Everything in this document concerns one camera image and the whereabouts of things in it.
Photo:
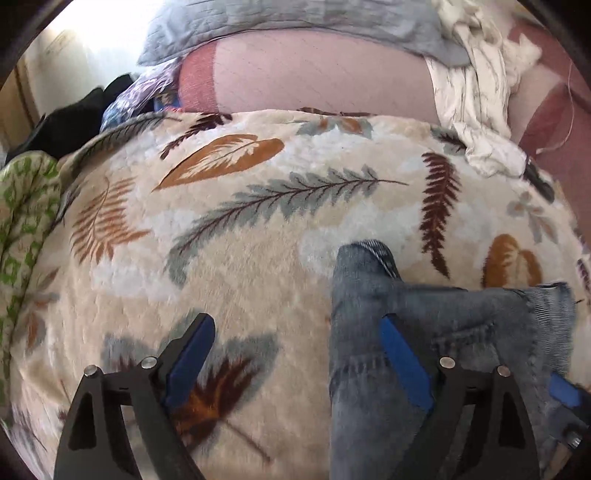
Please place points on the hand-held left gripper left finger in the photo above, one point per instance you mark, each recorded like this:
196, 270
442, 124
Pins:
191, 360

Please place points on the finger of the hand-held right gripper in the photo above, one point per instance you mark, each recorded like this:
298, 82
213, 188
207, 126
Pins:
565, 391

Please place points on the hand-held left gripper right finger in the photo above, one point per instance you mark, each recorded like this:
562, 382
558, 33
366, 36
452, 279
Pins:
406, 364

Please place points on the blue denim pants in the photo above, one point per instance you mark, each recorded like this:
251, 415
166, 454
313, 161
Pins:
369, 300

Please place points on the cream leaf print blanket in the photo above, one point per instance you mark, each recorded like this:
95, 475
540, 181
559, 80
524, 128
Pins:
231, 277

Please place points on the reddish brown bedspread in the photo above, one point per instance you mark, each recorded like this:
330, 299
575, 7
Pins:
579, 184

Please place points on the green patterned cloth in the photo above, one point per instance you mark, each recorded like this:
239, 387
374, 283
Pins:
27, 221

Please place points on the black cloth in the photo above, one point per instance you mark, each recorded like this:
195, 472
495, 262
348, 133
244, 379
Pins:
64, 124

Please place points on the cream crumpled cloth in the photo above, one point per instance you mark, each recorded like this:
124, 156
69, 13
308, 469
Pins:
475, 106

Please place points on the purple floral cloth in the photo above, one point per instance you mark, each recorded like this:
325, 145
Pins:
138, 97

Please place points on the thin pink ribbon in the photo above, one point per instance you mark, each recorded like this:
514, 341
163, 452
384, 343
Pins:
572, 110

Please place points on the pale pink pillow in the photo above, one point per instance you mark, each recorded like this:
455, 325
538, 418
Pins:
314, 78

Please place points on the wooden cabinet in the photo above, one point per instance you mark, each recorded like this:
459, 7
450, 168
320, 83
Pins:
18, 106

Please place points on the grey quilted blanket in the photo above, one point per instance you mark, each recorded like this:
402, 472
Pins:
277, 18

